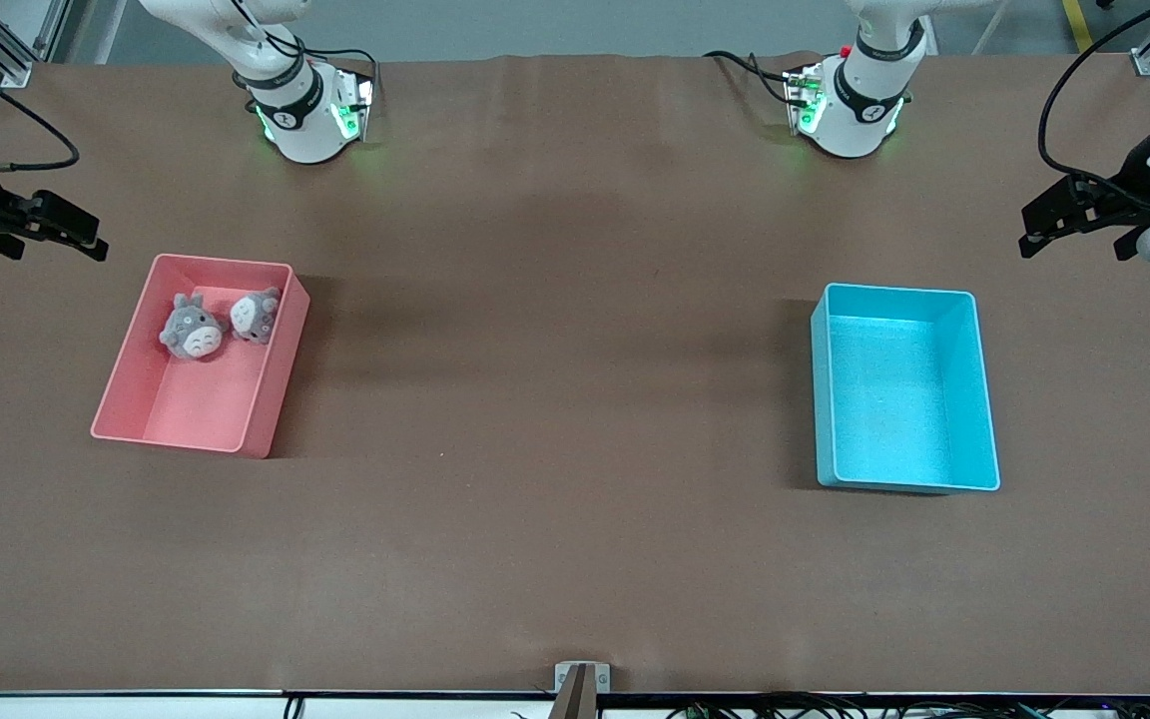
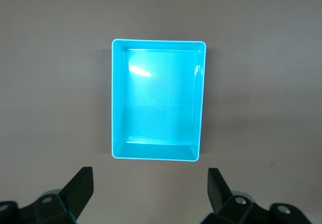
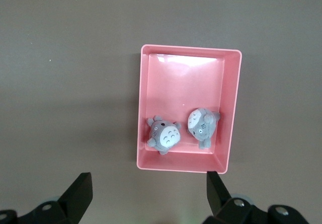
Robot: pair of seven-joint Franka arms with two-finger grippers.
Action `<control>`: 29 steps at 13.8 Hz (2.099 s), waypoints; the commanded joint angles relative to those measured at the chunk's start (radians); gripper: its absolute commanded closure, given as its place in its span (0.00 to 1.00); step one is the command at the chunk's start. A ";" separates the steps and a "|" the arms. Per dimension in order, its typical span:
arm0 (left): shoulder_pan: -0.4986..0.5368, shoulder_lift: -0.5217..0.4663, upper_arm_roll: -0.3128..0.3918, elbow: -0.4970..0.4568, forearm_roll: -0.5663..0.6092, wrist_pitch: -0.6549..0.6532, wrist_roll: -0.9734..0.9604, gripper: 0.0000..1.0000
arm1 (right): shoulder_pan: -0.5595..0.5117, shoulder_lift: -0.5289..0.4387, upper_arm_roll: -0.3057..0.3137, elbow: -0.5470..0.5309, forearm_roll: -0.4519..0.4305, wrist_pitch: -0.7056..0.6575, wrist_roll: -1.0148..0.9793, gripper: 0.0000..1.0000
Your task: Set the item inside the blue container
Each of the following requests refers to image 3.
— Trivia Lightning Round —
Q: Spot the grey plush Totoro toy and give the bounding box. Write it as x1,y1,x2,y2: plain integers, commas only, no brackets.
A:
186,107,221,150
146,115,182,156

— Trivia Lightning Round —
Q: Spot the brown table cover mat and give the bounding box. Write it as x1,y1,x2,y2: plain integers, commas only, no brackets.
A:
0,0,322,224

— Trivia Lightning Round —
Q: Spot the pink plastic box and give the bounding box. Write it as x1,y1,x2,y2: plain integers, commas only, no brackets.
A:
136,44,243,175

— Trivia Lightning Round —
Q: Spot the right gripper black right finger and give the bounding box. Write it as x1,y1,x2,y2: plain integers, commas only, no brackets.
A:
205,171,312,224

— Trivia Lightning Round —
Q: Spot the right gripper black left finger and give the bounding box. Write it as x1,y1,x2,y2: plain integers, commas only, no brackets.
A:
0,172,93,224

